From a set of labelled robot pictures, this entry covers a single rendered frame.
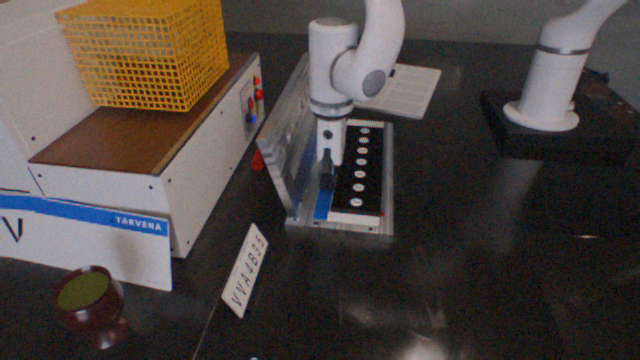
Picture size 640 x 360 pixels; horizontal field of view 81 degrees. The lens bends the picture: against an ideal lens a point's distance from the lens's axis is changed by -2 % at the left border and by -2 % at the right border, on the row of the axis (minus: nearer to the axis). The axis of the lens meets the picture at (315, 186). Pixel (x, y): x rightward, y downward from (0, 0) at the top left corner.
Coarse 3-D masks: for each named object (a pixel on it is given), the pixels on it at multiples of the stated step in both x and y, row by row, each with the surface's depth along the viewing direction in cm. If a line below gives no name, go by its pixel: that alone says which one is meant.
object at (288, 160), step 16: (304, 64) 89; (304, 80) 92; (288, 96) 75; (304, 96) 90; (272, 112) 70; (288, 112) 78; (304, 112) 88; (272, 128) 65; (288, 128) 76; (304, 128) 87; (272, 144) 64; (288, 144) 75; (304, 144) 83; (272, 160) 64; (288, 160) 74; (304, 160) 80; (272, 176) 67; (288, 176) 70; (304, 176) 79; (288, 192) 69; (304, 192) 77; (288, 208) 71
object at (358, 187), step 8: (336, 184) 81; (344, 184) 82; (352, 184) 81; (360, 184) 81; (368, 184) 82; (376, 184) 82; (344, 192) 79; (352, 192) 80; (360, 192) 79; (368, 192) 79; (376, 192) 79
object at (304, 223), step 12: (312, 168) 88; (312, 180) 84; (312, 192) 81; (300, 204) 75; (312, 204) 77; (288, 216) 75; (300, 216) 75; (312, 216) 75; (288, 228) 74; (300, 228) 73; (312, 228) 73; (324, 228) 72; (336, 228) 72; (348, 228) 72; (360, 228) 72; (384, 228) 72; (372, 240) 72; (384, 240) 72
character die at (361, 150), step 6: (348, 144) 94; (354, 144) 94; (348, 150) 92; (354, 150) 93; (360, 150) 92; (366, 150) 92; (372, 150) 93; (378, 150) 92; (372, 156) 90; (378, 156) 91
